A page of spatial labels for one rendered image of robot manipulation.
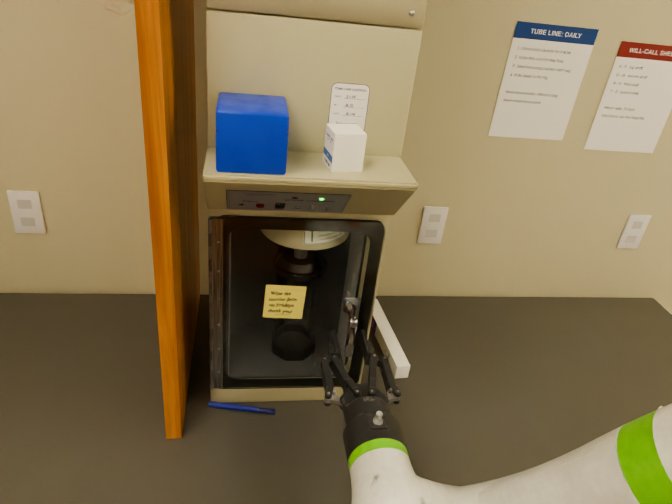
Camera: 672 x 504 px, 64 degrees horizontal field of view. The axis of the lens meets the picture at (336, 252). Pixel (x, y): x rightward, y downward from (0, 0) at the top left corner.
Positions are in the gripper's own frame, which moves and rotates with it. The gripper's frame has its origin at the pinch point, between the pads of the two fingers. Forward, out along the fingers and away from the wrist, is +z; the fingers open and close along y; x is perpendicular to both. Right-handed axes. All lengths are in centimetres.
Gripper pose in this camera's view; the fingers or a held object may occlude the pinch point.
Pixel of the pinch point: (349, 345)
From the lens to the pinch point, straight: 105.3
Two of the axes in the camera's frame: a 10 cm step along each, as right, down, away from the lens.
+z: -1.4, -5.1, 8.5
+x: -1.1, 8.6, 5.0
